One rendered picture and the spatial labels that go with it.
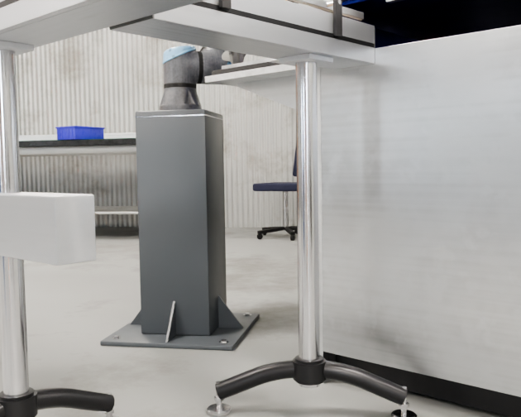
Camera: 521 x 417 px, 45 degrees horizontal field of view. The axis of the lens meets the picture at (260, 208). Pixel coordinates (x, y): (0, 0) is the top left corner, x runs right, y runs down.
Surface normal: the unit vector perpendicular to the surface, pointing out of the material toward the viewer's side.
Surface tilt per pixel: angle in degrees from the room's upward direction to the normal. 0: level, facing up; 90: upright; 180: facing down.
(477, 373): 90
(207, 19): 90
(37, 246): 90
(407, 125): 90
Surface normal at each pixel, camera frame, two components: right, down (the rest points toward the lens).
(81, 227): 0.74, 0.04
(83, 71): -0.19, 0.07
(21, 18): -0.67, 0.06
